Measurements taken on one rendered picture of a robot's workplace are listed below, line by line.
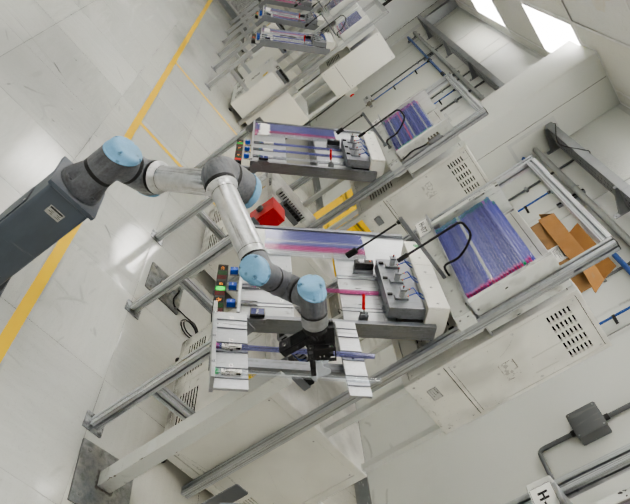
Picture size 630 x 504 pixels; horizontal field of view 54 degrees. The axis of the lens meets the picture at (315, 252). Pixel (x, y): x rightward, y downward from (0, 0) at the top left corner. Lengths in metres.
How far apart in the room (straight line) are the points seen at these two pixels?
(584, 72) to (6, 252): 4.56
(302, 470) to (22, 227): 1.43
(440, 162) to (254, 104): 3.50
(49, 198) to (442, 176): 2.19
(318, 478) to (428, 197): 1.72
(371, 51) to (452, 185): 3.25
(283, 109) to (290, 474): 4.70
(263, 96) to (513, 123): 2.62
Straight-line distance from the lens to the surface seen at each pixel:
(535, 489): 1.74
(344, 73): 6.67
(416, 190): 3.59
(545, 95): 5.55
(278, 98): 6.70
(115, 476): 2.36
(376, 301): 2.34
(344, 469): 2.70
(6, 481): 2.20
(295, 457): 2.63
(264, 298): 2.28
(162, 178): 2.12
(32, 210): 2.23
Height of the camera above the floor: 1.60
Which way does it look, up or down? 15 degrees down
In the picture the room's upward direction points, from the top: 56 degrees clockwise
